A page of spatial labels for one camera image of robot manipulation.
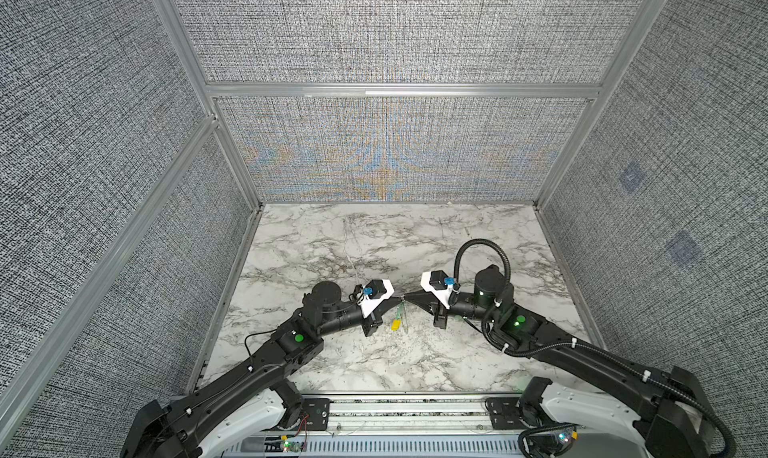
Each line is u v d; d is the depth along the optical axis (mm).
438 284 558
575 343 492
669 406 399
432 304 626
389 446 701
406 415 747
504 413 733
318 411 733
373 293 569
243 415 548
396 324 827
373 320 607
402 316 877
